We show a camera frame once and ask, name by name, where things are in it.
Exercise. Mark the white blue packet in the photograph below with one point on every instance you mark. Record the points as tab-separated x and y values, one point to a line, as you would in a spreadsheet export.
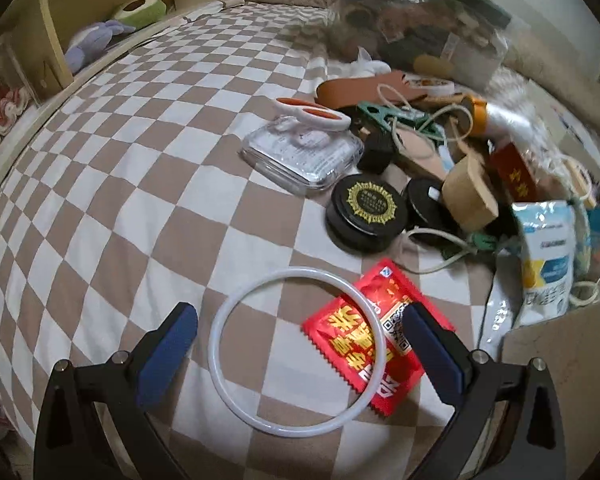
545	260

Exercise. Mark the white orange plastic case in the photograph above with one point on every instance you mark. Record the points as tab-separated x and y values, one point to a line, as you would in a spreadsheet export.
310	112

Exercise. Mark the clear acrylic doll box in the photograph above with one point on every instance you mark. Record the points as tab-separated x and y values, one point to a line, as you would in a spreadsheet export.
5	105

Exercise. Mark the tan leather piece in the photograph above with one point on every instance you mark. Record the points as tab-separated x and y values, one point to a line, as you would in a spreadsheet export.
420	150

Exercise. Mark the brown leather piece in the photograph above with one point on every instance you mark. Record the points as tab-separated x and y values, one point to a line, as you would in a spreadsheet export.
350	90

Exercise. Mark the translucent white bundle orange cap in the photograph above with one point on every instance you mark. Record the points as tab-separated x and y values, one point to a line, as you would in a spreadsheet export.
505	120

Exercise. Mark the black cube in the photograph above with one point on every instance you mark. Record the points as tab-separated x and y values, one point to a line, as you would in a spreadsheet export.
377	152

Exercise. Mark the avocado plush toy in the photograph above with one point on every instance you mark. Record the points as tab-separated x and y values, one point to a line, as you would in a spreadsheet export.
137	10

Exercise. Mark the clear plastic bag of craft goods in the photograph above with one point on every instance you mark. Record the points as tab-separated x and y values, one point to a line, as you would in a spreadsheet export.
430	15

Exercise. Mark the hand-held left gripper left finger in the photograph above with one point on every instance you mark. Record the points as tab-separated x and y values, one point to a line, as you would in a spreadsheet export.
165	355

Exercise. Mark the black round tin gold emblem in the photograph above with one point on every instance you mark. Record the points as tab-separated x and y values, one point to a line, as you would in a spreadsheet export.
370	205

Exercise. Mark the brown white checkered bedsheet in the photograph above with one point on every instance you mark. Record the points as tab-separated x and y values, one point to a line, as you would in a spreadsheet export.
130	185

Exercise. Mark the green plastic clip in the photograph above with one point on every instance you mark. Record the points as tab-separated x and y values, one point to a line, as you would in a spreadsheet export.
375	112

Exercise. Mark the red snack packet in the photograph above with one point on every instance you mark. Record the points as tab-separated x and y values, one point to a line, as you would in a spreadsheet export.
350	335

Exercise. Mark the tan wooden block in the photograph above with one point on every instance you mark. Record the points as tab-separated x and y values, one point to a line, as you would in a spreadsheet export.
467	195

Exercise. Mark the small black round case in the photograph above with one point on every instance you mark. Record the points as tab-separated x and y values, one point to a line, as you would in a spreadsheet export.
425	210

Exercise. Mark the purple plush toy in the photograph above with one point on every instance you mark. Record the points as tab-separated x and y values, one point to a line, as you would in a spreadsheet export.
92	45

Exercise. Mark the white round tin orange print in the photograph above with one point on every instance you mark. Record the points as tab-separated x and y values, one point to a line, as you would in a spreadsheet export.
430	85

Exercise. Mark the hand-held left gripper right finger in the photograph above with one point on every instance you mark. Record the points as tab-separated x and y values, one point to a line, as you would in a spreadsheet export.
430	355

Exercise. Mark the red box gold print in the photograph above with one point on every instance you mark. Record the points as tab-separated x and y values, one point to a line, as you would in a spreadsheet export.
515	175

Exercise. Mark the clear plastic case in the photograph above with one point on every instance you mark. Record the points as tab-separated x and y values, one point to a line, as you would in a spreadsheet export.
300	155

